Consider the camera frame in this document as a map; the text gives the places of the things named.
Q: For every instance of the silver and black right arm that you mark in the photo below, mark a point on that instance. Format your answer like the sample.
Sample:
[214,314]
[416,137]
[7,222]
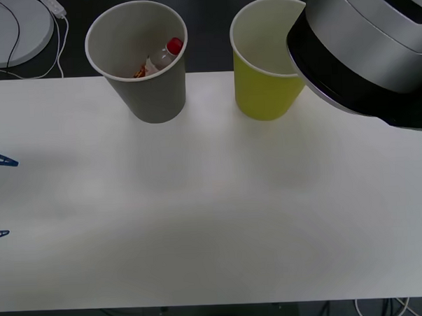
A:
[360,43]

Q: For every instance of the grey plastic waste bin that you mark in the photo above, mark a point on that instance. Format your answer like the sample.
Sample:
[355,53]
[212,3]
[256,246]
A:
[152,97]

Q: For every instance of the white power strip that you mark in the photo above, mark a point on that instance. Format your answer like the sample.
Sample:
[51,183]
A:
[54,5]

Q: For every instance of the clear bottle with red cap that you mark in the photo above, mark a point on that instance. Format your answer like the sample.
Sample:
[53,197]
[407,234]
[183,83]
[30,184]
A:
[163,58]

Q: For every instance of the yellow-green plastic waste bin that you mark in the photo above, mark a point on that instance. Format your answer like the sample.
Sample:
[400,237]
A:
[264,96]

